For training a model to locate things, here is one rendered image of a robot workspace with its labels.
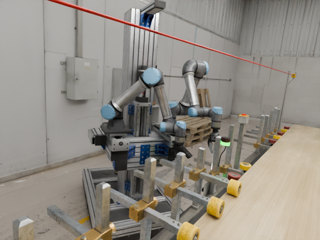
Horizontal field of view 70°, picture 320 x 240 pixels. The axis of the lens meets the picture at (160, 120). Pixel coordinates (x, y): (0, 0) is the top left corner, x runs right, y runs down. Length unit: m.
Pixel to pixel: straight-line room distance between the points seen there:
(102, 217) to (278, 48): 8.99
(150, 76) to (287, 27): 8.16
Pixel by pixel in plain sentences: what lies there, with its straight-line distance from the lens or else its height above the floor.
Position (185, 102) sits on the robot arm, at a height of 1.27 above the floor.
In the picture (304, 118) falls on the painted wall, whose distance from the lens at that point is 9.26.
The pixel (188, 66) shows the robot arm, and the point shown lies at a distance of 1.87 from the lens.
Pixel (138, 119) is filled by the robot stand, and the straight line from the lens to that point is 2.05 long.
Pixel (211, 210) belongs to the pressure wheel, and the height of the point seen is 0.94.
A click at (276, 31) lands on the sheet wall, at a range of 9.53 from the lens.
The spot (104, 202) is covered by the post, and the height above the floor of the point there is 1.08.
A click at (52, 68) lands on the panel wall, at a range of 3.59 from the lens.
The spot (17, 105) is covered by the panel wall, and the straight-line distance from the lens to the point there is 3.43.
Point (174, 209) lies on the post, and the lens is 1.30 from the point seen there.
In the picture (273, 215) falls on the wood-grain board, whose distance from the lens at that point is 1.29.
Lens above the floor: 1.51
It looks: 11 degrees down
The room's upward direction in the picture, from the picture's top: 4 degrees clockwise
